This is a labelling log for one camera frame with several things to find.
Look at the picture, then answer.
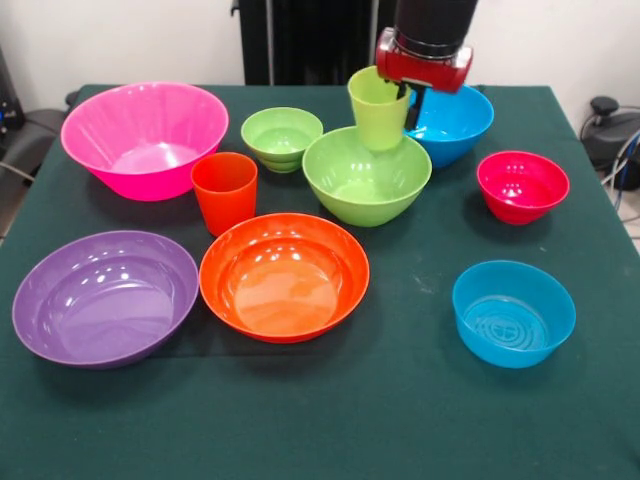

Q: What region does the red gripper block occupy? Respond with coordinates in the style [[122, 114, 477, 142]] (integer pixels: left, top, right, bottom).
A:
[[375, 28, 474, 132]]

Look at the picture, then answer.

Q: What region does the light green cup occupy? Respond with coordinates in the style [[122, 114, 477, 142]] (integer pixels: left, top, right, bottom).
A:
[[347, 65, 412, 152]]

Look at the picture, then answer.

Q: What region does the small crimson bowl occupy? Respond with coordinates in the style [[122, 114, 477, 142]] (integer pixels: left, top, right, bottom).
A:
[[476, 150, 571, 226]]

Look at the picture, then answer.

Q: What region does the small blue bowl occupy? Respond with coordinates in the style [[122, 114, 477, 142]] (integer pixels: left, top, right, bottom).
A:
[[452, 259, 577, 370]]

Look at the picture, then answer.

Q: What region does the black computer tower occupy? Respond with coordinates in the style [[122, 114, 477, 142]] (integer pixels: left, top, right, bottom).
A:
[[0, 44, 25, 151]]

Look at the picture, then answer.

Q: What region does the large blue bowl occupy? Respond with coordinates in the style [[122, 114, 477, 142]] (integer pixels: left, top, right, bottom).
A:
[[404, 84, 496, 170]]

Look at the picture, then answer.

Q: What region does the medium green bowl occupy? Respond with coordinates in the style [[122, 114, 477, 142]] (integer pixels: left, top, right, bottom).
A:
[[301, 125, 433, 229]]

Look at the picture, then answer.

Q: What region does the small green bowl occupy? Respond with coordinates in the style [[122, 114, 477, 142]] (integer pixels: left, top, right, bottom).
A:
[[240, 106, 325, 174]]

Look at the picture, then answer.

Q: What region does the orange cup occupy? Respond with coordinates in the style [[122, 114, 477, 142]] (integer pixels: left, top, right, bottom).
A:
[[190, 151, 259, 239]]

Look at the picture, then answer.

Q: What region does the wide orange bowl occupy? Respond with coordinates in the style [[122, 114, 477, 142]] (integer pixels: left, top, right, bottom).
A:
[[198, 213, 371, 345]]

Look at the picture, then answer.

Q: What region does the large pink bowl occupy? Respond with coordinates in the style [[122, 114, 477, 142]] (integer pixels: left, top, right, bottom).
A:
[[60, 82, 230, 203]]

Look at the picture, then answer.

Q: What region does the dark green tablecloth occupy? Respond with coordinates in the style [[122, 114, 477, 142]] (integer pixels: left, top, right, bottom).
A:
[[0, 83, 640, 480]]

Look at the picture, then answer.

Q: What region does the wide purple bowl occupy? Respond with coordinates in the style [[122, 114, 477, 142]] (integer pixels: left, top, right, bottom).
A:
[[11, 230, 200, 371]]

